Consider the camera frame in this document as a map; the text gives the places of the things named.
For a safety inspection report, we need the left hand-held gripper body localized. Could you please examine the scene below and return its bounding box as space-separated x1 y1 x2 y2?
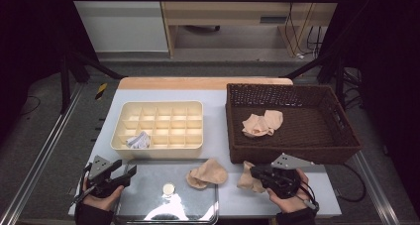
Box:
82 155 125 199

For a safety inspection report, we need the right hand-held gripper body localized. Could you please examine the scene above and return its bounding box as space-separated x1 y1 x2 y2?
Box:
259 153 315 200

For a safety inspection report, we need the beige sock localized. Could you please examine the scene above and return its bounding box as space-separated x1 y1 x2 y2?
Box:
236 161 266 194
185 158 230 190

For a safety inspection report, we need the clear plastic lid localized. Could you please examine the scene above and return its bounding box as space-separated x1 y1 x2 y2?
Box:
113 158 220 225

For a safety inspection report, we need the white sock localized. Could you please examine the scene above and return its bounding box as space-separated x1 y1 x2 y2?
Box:
125 134 143 150
135 130 152 150

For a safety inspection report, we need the peach sock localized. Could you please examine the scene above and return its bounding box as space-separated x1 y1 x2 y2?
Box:
263 109 284 132
241 114 272 139

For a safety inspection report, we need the brown wicker basket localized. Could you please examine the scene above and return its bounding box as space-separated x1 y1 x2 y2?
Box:
225 82 364 165

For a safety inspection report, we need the cream compartment storage box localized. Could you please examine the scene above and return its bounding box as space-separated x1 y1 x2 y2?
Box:
110 100 205 160

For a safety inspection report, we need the person's left hand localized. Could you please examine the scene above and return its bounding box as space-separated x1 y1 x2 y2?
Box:
81 178 125 213

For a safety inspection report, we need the person's right hand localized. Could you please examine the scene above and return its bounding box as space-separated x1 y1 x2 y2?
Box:
266 169 311 214

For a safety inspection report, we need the yellow black striped tape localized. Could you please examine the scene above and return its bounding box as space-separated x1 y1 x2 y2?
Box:
94 82 109 101

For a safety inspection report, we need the black metal stand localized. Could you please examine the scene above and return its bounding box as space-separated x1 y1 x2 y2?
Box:
282 51 348 110
58 50 126 114

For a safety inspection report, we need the white cabinet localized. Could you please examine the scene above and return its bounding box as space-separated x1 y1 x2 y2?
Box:
67 0 169 54

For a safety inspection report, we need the black curtain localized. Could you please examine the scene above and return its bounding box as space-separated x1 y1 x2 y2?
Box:
318 0 420 216
0 0 100 147

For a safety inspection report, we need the wooden desk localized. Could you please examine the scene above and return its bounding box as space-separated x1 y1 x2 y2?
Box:
157 0 345 58

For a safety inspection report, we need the left hand-held gripper cable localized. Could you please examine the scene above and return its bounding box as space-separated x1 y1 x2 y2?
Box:
70 164 93 206

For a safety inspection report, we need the hand-held gripper cable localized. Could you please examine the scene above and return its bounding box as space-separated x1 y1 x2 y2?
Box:
70 164 93 206
296 181 321 213

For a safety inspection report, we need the right hand-held gripper cable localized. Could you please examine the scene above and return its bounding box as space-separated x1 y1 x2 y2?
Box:
296 181 321 213

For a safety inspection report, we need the aluminium rail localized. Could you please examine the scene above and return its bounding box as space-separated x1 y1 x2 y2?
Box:
0 82 85 225
351 150 402 225

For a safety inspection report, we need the thin black floor cable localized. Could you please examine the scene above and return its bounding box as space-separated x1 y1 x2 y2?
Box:
18 95 43 118

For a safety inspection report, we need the black cable bundle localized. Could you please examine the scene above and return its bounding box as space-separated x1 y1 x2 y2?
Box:
341 67 365 111

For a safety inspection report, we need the yellow cable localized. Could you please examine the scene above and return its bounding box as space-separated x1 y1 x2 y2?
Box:
295 0 315 57

